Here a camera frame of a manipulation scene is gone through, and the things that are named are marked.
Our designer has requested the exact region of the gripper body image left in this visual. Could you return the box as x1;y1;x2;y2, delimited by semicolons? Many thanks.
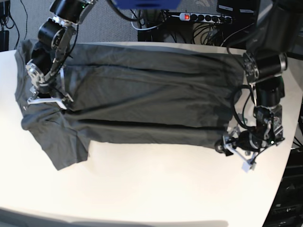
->
30;83;62;99

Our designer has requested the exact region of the white power strip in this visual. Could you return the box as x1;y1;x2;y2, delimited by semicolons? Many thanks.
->
178;13;233;25

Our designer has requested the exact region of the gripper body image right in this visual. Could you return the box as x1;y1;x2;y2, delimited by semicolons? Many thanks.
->
227;127;285;153

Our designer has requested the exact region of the white cable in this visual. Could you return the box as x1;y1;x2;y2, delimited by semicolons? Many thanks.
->
131;10;159;31

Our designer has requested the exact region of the black cable on wall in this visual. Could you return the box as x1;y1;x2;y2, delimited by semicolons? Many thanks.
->
14;0;28;50

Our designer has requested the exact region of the grey T-shirt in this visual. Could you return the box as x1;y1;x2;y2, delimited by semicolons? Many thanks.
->
15;40;243;170

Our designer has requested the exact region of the blue plastic bin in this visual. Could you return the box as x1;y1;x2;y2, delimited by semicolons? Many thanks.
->
114;0;181;9

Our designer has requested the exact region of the black OpenArm base box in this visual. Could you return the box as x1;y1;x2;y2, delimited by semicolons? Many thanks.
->
263;148;303;227

